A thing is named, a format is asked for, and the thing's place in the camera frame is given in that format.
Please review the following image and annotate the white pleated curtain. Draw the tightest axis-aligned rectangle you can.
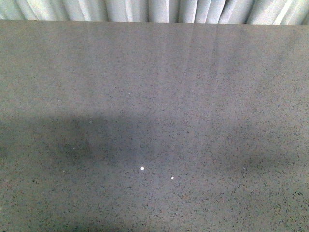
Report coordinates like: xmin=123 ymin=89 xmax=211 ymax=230
xmin=0 ymin=0 xmax=309 ymax=25

